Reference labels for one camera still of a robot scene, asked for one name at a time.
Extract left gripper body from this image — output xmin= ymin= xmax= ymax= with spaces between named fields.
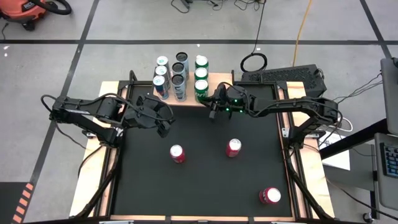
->
xmin=123 ymin=107 xmax=162 ymax=129

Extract grey workstation cart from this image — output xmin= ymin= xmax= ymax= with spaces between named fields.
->
xmin=323 ymin=133 xmax=398 ymax=218

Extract green Sprite can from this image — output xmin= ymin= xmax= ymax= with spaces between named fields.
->
xmin=194 ymin=55 xmax=210 ymax=71
xmin=193 ymin=79 xmax=210 ymax=103
xmin=194 ymin=67 xmax=209 ymax=82

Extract black perforated computer case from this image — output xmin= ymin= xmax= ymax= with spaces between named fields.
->
xmin=241 ymin=63 xmax=328 ymax=98

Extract black floor cable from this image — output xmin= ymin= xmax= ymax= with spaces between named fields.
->
xmin=233 ymin=0 xmax=261 ymax=11
xmin=170 ymin=0 xmax=194 ymax=14

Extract blue silver Red Bull can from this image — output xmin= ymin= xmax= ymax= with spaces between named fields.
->
xmin=154 ymin=65 xmax=172 ymax=82
xmin=152 ymin=75 xmax=170 ymax=100
xmin=155 ymin=55 xmax=171 ymax=70

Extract black table mat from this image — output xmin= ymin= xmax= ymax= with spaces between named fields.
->
xmin=113 ymin=82 xmax=293 ymax=218

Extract white cable loop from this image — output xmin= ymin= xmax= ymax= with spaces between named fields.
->
xmin=337 ymin=117 xmax=354 ymax=133

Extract black mat with orange stripes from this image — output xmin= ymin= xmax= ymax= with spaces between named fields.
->
xmin=0 ymin=182 xmax=35 ymax=224

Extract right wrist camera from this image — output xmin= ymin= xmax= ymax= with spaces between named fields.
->
xmin=216 ymin=83 xmax=230 ymax=102

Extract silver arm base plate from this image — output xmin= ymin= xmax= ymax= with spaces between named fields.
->
xmin=82 ymin=126 xmax=125 ymax=140
xmin=281 ymin=126 xmax=324 ymax=139

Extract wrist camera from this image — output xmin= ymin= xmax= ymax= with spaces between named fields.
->
xmin=136 ymin=95 xmax=162 ymax=111
xmin=216 ymin=83 xmax=230 ymax=102

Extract black metal beam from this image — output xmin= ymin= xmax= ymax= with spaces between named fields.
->
xmin=319 ymin=118 xmax=398 ymax=160

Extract red Fanta can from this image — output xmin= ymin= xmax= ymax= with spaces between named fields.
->
xmin=169 ymin=144 xmax=186 ymax=164
xmin=225 ymin=138 xmax=243 ymax=158
xmin=259 ymin=186 xmax=282 ymax=205

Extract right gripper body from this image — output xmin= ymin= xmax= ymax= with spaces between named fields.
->
xmin=217 ymin=86 xmax=258 ymax=120

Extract black vacuum hose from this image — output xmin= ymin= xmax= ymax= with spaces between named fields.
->
xmin=30 ymin=0 xmax=73 ymax=16

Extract white paper sheet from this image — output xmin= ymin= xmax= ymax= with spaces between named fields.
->
xmin=319 ymin=130 xmax=351 ymax=171

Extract wooden shelf black metal legs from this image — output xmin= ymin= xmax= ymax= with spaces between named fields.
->
xmin=150 ymin=70 xmax=236 ymax=121

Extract orange shop vacuum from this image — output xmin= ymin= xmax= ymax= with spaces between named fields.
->
xmin=0 ymin=0 xmax=49 ymax=31

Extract yellow extension cable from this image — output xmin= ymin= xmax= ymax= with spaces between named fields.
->
xmin=292 ymin=0 xmax=313 ymax=68

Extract grey monitor back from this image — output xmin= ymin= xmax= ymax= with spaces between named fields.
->
xmin=379 ymin=57 xmax=398 ymax=135

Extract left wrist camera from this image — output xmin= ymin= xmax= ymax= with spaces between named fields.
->
xmin=136 ymin=95 xmax=162 ymax=111

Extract black keyboard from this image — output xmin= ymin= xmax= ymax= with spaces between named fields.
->
xmin=379 ymin=142 xmax=398 ymax=179

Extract black coiled cable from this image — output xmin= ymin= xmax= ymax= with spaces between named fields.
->
xmin=239 ymin=0 xmax=268 ymax=73

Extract white Celsius can black lid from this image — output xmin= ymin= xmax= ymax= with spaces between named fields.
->
xmin=175 ymin=51 xmax=190 ymax=68
xmin=172 ymin=62 xmax=188 ymax=80
xmin=170 ymin=73 xmax=188 ymax=103

